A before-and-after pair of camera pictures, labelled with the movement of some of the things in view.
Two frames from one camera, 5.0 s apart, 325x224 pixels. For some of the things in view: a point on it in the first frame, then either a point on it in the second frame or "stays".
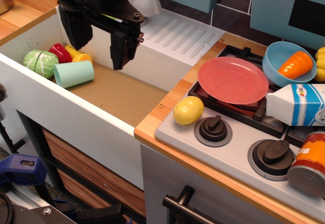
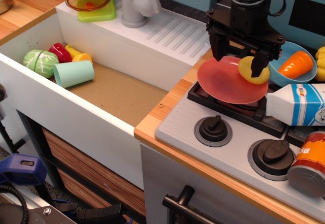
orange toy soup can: (306, 174) stays
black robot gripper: (105, 3) → (246, 21)
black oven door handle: (181, 205) stays
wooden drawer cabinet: (74, 177) stays
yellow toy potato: (188, 109) → (245, 69)
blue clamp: (22, 169) stays
